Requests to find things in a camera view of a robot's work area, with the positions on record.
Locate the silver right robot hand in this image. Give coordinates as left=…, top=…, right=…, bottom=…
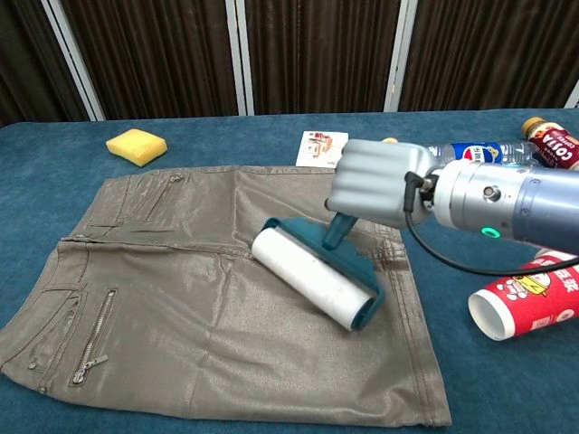
left=324, top=137, right=442, bottom=230

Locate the teal white lint roller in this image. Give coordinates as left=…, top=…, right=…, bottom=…
left=251, top=137, right=399, bottom=333

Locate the grey metallic skirt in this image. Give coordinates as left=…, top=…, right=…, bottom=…
left=0, top=163, right=453, bottom=429

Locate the white printed card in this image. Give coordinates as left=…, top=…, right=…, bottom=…
left=295, top=130, right=350, bottom=169

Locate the clear Pepsi plastic bottle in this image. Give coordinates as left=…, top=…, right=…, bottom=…
left=423, top=140, right=539, bottom=167

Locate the dark brown screen panel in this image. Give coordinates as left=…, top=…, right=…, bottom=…
left=398, top=0, right=579, bottom=112
left=61, top=0, right=240, bottom=121
left=0, top=0, right=90, bottom=127
left=243, top=0, right=402, bottom=116

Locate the blue velvet tablecloth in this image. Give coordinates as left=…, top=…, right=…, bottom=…
left=0, top=107, right=579, bottom=434

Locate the brown coffee drink bottle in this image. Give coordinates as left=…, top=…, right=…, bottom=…
left=520, top=117, right=579, bottom=172

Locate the red printed paper cup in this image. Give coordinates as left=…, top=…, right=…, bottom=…
left=467, top=248, right=579, bottom=343

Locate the yellow sponge block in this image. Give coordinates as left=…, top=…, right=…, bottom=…
left=105, top=128, right=168, bottom=168

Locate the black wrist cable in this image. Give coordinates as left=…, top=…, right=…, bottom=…
left=403, top=171, right=579, bottom=276

